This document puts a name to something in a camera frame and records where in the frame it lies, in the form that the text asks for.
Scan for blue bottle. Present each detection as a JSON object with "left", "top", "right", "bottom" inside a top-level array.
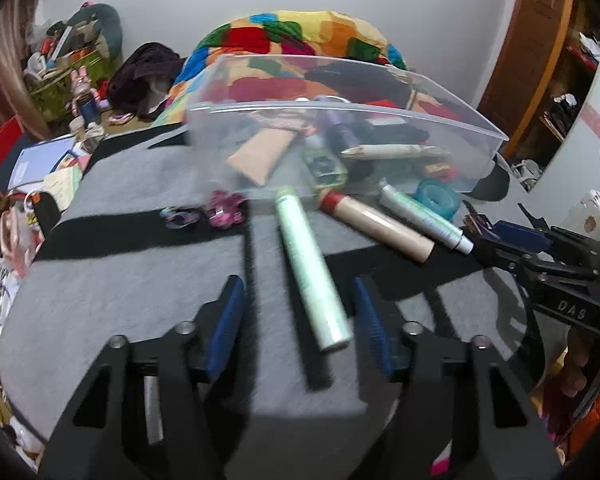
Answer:
[{"left": 78, "top": 95, "right": 102, "bottom": 128}]

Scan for blue notebook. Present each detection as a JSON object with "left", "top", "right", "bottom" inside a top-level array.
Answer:
[{"left": 7, "top": 137, "right": 78, "bottom": 191}]

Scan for pink bag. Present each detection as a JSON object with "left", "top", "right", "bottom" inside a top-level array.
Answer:
[{"left": 0, "top": 207, "right": 36, "bottom": 281}]

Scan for beige stick with red cap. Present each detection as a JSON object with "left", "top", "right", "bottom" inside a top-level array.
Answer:
[{"left": 319, "top": 191, "right": 436, "bottom": 264}]

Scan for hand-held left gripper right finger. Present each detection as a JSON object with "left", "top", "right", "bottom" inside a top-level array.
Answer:
[{"left": 352, "top": 275, "right": 563, "bottom": 480}]

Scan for person's right hand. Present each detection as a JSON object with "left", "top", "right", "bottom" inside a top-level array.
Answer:
[{"left": 560, "top": 327, "right": 593, "bottom": 398}]

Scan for pink rabbit toy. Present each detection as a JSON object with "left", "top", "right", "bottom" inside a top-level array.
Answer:
[{"left": 70, "top": 65, "right": 103, "bottom": 106}]

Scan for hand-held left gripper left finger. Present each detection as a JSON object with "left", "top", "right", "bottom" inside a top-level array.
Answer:
[{"left": 37, "top": 275, "right": 248, "bottom": 480}]

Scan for white suitcase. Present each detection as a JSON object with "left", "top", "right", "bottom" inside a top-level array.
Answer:
[{"left": 577, "top": 190, "right": 600, "bottom": 241}]

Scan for teal tape roll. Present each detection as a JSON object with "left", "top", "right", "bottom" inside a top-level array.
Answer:
[{"left": 414, "top": 178, "right": 461, "bottom": 221}]

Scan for grey neck pillow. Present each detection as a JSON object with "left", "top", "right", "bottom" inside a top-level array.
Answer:
[{"left": 67, "top": 2, "right": 123, "bottom": 58}]

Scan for wooden door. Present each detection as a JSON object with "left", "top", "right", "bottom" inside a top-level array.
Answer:
[{"left": 475, "top": 0, "right": 578, "bottom": 146}]

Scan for long light green tube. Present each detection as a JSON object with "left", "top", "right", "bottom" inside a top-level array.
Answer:
[{"left": 274, "top": 185, "right": 353, "bottom": 352}]

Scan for clear plastic storage box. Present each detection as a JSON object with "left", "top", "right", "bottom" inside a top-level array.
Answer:
[{"left": 185, "top": 54, "right": 510, "bottom": 206}]

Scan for white sliding wardrobe door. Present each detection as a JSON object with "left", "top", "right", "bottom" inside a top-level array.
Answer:
[{"left": 530, "top": 30, "right": 600, "bottom": 221}]

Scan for cream patterned booklet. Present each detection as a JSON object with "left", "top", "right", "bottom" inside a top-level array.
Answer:
[{"left": 45, "top": 165, "right": 86, "bottom": 211}]

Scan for colourful patchwork quilt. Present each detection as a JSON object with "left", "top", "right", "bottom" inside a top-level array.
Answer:
[{"left": 152, "top": 10, "right": 408, "bottom": 126}]

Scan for red box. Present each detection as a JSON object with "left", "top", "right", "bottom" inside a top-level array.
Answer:
[{"left": 0, "top": 115, "right": 26, "bottom": 196}]

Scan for black clothes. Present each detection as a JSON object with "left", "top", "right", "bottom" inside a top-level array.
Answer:
[{"left": 305, "top": 65, "right": 416, "bottom": 96}]

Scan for small green box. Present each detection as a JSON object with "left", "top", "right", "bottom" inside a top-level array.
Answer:
[{"left": 302, "top": 150, "right": 348, "bottom": 191}]

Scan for striped curtain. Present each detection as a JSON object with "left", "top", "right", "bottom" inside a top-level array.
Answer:
[{"left": 0, "top": 0, "right": 48, "bottom": 141}]

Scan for pink hair clip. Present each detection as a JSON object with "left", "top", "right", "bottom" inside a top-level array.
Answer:
[{"left": 207, "top": 190, "right": 246, "bottom": 228}]

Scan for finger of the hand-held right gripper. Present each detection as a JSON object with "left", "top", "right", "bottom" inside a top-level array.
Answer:
[
  {"left": 461, "top": 200, "right": 548, "bottom": 286},
  {"left": 494, "top": 203, "right": 600, "bottom": 281}
]

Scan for green storage basket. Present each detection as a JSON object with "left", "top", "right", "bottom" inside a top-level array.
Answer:
[{"left": 27, "top": 52, "right": 116, "bottom": 121}]

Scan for white ointment tube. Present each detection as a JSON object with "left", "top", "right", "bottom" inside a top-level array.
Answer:
[{"left": 378, "top": 180, "right": 475, "bottom": 255}]

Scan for white bag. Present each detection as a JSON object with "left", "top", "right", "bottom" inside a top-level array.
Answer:
[{"left": 510, "top": 159, "right": 543, "bottom": 191}]

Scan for small red yellow item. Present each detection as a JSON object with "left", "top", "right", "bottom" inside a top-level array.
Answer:
[{"left": 420, "top": 160, "right": 461, "bottom": 183}]

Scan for beige cosmetic tube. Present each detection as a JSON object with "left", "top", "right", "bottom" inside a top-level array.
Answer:
[{"left": 227, "top": 127, "right": 301, "bottom": 186}]

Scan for purple and black tube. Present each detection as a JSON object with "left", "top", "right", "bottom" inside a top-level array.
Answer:
[{"left": 325, "top": 107, "right": 376, "bottom": 181}]

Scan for cream cosmetic pen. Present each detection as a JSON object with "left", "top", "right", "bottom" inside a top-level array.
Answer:
[{"left": 340, "top": 142, "right": 453, "bottom": 161}]

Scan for dark clothes pile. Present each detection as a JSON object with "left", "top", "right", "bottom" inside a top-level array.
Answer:
[{"left": 107, "top": 42, "right": 186, "bottom": 118}]

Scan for wooden wardrobe shelf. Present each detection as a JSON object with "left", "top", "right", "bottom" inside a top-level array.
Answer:
[{"left": 505, "top": 0, "right": 600, "bottom": 161}]

